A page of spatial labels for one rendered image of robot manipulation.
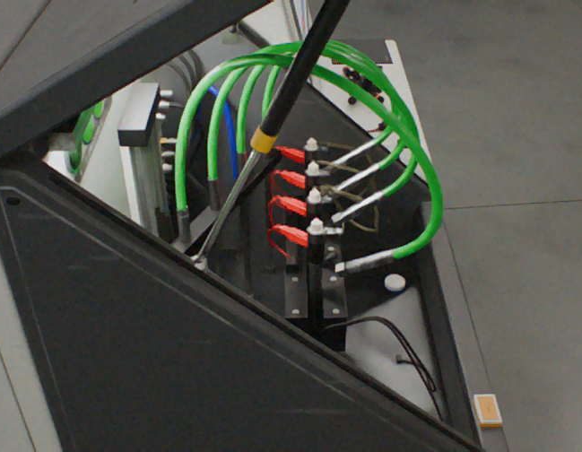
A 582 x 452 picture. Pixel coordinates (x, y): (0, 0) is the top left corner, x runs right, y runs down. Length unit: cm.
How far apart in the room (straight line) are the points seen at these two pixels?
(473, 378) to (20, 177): 74
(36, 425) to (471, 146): 293
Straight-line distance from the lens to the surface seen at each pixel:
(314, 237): 111
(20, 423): 94
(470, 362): 118
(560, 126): 391
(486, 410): 110
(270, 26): 134
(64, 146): 75
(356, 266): 102
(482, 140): 366
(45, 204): 70
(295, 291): 122
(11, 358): 85
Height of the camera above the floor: 180
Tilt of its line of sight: 37 degrees down
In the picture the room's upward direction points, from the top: straight up
